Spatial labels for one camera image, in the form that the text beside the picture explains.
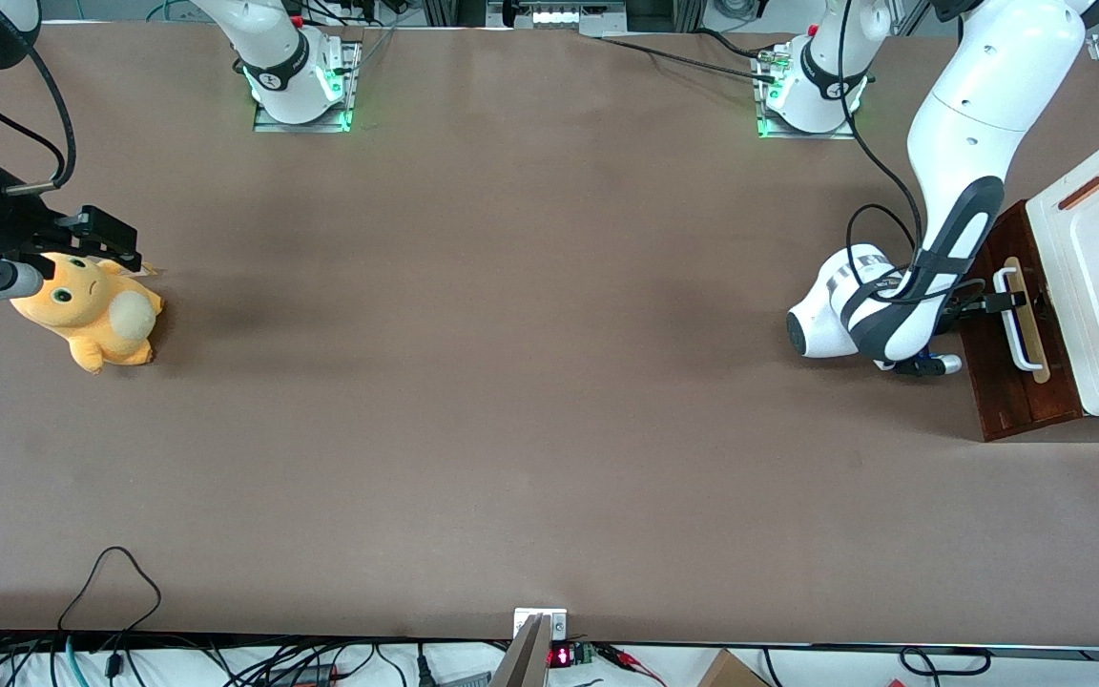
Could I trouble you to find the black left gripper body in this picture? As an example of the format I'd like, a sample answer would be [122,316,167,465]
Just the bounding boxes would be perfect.
[932,289,990,336]

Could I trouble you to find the black coiled cable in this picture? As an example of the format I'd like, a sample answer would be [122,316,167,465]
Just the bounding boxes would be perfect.
[897,646,995,677]

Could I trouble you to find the light wooden handle backplate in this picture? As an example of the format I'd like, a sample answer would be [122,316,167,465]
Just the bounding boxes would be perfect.
[1001,256,1053,385]

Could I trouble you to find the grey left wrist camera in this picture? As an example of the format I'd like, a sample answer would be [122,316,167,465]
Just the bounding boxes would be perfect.
[893,353,964,378]

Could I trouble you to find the black power adapter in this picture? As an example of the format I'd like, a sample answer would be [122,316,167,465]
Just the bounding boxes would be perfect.
[263,663,343,687]

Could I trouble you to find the white mounting bracket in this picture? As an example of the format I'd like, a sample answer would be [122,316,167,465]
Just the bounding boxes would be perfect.
[513,608,570,642]

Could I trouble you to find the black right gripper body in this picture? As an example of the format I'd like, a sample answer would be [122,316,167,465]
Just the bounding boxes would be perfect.
[0,184,94,265]

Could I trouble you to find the thin black looped cable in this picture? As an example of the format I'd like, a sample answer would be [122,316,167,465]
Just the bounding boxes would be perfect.
[57,545,163,636]

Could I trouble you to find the white power strip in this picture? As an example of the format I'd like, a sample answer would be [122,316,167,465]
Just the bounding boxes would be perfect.
[487,0,628,38]

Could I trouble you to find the dark brown wooden drawer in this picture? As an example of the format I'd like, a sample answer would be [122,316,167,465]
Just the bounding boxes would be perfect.
[958,202,1084,437]

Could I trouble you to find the brown cardboard box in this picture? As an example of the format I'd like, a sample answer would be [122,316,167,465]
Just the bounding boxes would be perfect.
[697,649,772,687]

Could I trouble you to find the yellow plush toy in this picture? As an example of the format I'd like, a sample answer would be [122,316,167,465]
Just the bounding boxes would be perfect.
[10,250,167,375]

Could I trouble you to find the red and black clip leads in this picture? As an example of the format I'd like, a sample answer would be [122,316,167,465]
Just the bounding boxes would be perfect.
[595,644,671,687]

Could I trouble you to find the grey camera mount bar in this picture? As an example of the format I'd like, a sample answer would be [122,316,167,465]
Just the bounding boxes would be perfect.
[490,615,552,687]

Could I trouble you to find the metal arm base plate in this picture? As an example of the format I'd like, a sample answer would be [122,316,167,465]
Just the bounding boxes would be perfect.
[752,52,859,142]
[253,40,363,135]

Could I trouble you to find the white drawer handle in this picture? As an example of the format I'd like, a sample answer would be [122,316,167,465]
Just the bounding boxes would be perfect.
[992,268,1048,372]

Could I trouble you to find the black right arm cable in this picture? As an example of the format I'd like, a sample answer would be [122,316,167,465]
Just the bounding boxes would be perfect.
[0,69,70,165]
[20,38,79,194]

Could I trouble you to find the black cable across table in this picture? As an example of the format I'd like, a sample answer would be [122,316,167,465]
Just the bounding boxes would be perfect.
[597,29,785,83]

